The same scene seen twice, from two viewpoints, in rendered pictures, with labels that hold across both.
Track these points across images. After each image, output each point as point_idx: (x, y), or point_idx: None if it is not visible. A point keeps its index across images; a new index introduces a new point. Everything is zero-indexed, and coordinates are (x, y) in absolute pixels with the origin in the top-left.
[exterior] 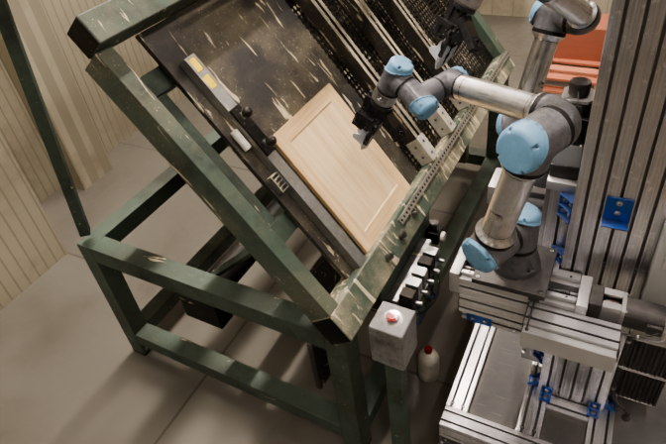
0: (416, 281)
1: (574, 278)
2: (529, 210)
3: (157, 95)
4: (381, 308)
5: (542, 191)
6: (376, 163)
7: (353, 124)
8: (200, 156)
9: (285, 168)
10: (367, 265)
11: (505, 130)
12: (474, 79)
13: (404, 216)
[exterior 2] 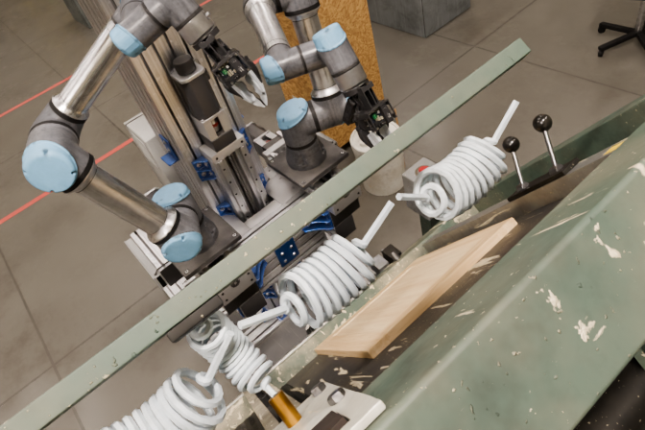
0: (376, 259)
1: (274, 154)
2: (286, 106)
3: None
4: None
5: (219, 220)
6: (350, 330)
7: (358, 337)
8: (619, 111)
9: (497, 205)
10: (424, 238)
11: None
12: (272, 34)
13: (350, 298)
